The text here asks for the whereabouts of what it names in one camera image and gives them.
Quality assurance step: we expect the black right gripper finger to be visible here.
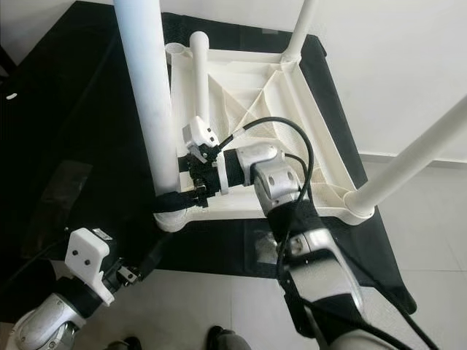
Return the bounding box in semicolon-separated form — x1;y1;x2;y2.
153;191;201;214

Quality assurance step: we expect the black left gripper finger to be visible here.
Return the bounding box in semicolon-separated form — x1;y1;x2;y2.
135;237;169;282

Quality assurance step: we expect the grey robot left leg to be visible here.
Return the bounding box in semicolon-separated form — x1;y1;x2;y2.
109;335;144;350

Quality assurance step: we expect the grey robot leg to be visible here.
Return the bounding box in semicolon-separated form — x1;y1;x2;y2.
207;326;258;350
109;335;144;350

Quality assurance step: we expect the clear plastic bag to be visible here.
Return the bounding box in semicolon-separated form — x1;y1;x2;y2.
252;232;287;265

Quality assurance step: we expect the white plastic table top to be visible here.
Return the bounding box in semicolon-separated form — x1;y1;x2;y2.
153;42;377;233

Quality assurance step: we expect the grey robot right leg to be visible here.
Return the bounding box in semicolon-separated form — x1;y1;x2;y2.
207;326;258;350

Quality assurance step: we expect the black table cloth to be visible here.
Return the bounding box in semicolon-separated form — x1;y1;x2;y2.
0;0;418;326

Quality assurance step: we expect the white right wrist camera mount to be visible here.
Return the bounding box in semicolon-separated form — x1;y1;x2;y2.
182;117;231;195

